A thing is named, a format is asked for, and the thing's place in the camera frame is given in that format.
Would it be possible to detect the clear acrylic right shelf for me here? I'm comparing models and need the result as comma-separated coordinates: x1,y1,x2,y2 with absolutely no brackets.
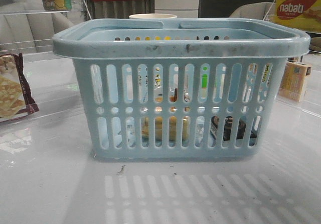
265,15,320,103

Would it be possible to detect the clear acrylic left shelf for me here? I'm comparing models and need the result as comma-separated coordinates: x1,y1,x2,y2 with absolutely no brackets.
0,0,94,134

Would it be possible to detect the packaged bread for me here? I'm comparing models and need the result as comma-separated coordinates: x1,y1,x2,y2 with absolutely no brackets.
141,88,190,142

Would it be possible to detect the small yellow cardboard box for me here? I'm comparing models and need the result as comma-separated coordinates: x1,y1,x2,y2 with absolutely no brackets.
278,61,312,102

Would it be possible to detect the yellow nabati wafer box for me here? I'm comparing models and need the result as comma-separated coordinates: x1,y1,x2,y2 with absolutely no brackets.
270,0,320,33

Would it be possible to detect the clear acrylic shelf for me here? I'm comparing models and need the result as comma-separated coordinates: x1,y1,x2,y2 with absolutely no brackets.
0,0,94,134
265,15,320,103

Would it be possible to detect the grey armchair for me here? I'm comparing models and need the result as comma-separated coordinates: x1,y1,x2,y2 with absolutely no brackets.
229,2,275,20

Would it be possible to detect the brown cracker snack package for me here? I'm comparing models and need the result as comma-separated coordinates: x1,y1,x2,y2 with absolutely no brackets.
0,53,39,123

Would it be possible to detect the light blue plastic basket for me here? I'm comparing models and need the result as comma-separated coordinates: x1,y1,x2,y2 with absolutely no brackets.
52,18,310,159

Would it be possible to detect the white paper cup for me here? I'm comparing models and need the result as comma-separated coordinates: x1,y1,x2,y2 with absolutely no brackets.
129,13,177,19

